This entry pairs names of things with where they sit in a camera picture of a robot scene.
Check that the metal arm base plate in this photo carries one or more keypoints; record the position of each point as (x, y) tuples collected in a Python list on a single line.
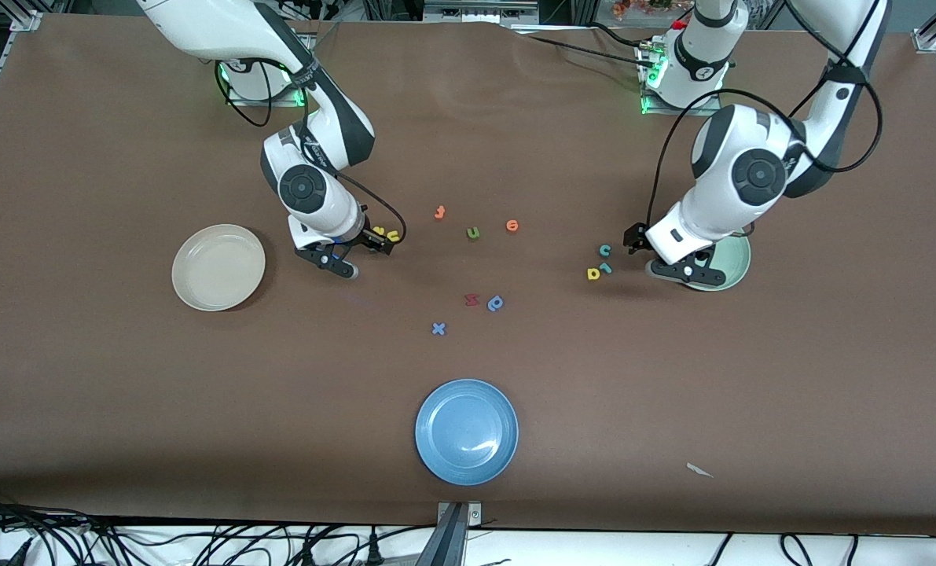
[(656, 110), (279, 101)]

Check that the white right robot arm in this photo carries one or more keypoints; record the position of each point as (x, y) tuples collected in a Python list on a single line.
[(302, 189)]

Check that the blue round plate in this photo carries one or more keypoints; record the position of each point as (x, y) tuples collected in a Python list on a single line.
[(468, 432)]

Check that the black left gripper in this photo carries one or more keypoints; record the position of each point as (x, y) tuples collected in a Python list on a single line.
[(637, 237)]

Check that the beige round plate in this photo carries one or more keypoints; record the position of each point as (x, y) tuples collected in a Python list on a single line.
[(218, 267)]

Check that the grey device with ports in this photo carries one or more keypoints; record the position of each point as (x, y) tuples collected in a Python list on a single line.
[(475, 12)]

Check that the pale green round plate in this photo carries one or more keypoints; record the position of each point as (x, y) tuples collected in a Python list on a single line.
[(735, 263)]

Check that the orange leafy decoration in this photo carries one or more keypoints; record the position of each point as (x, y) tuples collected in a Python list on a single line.
[(640, 6)]

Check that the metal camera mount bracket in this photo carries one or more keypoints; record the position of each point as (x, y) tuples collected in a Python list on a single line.
[(456, 542)]

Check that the small white paper scrap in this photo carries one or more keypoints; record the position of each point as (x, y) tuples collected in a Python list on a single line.
[(697, 469)]

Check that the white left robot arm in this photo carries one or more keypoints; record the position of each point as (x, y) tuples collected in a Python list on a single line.
[(758, 177)]

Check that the blue foam letter a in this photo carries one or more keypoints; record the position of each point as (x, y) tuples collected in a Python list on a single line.
[(491, 302)]

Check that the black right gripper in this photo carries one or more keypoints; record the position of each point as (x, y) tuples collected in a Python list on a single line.
[(366, 237)]

